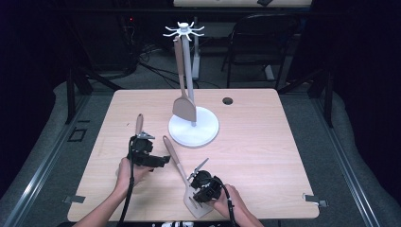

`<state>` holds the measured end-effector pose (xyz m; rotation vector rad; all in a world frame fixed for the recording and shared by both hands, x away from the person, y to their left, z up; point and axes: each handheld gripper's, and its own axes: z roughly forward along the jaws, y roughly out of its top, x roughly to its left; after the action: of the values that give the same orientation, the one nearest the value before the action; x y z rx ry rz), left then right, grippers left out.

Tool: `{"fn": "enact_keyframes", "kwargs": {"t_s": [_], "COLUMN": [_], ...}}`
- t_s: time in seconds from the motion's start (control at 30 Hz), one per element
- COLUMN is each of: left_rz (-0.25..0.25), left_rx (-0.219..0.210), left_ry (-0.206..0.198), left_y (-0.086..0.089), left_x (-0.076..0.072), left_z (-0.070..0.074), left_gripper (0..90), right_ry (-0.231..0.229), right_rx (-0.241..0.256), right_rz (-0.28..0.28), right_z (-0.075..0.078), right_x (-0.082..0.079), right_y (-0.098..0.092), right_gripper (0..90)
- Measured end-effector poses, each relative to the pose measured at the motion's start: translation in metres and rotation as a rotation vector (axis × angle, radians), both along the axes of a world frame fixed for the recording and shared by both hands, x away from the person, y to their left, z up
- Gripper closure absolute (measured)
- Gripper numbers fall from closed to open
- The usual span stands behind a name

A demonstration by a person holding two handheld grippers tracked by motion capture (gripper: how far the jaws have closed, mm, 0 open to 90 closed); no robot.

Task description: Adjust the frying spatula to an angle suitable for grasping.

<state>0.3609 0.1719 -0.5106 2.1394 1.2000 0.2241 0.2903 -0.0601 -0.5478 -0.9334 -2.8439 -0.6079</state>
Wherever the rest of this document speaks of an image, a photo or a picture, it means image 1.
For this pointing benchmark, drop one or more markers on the person's right hand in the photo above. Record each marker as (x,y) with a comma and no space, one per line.
(241,206)

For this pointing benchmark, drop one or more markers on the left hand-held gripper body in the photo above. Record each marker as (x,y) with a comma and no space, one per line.
(141,148)

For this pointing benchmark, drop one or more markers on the dark electronics with red light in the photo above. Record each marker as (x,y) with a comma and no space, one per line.
(129,31)

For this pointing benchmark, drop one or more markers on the aluminium floor rail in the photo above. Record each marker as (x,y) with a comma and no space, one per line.
(346,170)
(41,176)

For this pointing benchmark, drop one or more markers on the beige solid spatula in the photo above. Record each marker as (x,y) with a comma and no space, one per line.
(184,108)

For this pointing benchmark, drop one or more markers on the dark object on background table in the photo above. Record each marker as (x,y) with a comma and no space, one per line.
(265,2)

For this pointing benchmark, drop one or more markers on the white utensil rack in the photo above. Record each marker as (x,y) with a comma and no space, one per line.
(205,132)

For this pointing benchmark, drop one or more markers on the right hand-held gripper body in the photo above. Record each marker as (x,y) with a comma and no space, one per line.
(209,184)

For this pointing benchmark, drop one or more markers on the black metal stand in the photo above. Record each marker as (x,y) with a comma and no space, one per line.
(329,101)
(71,94)

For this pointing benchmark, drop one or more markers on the person's left hand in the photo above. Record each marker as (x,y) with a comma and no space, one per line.
(123,176)

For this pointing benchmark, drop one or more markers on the black folding chair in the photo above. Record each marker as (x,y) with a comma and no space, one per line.
(265,41)

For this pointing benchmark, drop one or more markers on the beige slotted spatula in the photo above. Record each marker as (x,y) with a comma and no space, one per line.
(171,151)

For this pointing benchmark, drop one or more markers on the white table leg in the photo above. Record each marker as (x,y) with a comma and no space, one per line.
(196,63)

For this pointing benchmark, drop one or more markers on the white table foot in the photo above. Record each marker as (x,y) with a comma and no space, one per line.
(269,73)

